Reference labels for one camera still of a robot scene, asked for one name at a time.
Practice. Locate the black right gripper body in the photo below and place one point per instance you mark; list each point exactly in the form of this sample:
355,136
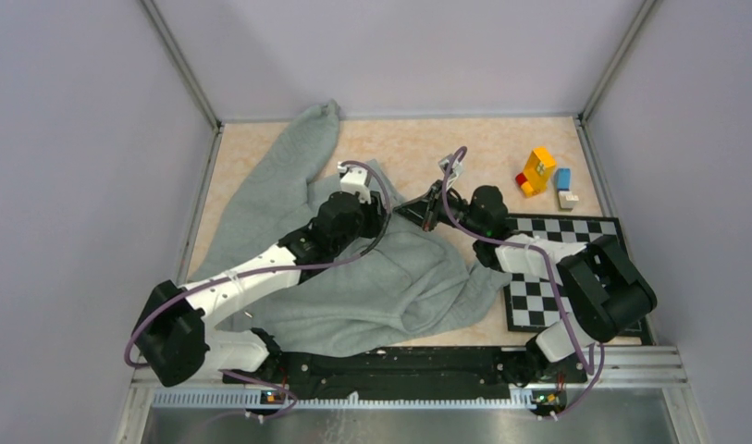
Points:
462,209

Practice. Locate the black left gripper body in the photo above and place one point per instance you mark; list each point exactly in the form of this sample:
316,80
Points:
369,219

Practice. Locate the grey zip-up jacket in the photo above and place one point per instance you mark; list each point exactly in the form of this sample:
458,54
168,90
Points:
413,284

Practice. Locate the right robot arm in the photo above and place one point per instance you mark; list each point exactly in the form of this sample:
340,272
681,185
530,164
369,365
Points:
606,292

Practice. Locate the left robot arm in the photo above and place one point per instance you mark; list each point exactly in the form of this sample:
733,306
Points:
177,332

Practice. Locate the yellow red toy block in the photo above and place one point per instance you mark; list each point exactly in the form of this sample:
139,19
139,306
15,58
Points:
536,174

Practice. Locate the white beige toy block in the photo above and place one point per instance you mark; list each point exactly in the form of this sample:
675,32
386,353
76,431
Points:
567,200

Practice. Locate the blue toy block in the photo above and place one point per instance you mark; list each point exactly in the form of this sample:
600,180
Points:
563,179

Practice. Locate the black white checkerboard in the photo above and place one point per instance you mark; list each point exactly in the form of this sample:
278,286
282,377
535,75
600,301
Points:
529,301

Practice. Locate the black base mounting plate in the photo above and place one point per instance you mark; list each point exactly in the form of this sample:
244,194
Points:
417,373

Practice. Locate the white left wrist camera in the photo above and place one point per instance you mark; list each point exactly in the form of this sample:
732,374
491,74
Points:
354,179

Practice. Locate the white cable duct strip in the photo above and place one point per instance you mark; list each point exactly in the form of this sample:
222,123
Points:
256,399

